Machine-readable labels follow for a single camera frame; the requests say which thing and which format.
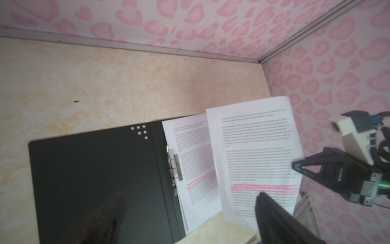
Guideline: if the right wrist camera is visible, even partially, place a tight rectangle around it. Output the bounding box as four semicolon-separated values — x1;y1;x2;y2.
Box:
329;110;377;165

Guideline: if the white paper sheet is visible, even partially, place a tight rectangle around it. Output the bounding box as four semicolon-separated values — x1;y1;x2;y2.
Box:
206;96;304;229

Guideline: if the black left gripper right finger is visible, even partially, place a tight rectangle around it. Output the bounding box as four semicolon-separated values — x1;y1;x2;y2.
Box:
255;192;325;244

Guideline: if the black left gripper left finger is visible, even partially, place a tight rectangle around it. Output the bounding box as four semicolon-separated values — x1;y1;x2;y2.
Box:
58;192;127;244

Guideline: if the metal folder clip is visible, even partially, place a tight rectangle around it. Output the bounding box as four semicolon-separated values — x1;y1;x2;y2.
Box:
166;144;183;196

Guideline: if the printed paper sheet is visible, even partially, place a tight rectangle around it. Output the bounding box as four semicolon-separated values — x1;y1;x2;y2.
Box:
162;114;222;234

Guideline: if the aluminium corner post right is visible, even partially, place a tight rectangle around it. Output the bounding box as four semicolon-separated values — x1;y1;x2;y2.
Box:
258;0;365;65

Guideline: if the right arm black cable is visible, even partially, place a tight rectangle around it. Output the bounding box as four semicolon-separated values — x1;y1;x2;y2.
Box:
370;111;390;167

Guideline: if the grey black file folder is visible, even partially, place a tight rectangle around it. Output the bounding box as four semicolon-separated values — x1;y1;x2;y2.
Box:
28;121;186;244

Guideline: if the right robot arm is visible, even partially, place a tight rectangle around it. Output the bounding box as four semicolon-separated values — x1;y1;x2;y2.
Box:
291;147;390;206

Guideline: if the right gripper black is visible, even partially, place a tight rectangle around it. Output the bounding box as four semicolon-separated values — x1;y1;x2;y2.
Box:
292;147;386;206

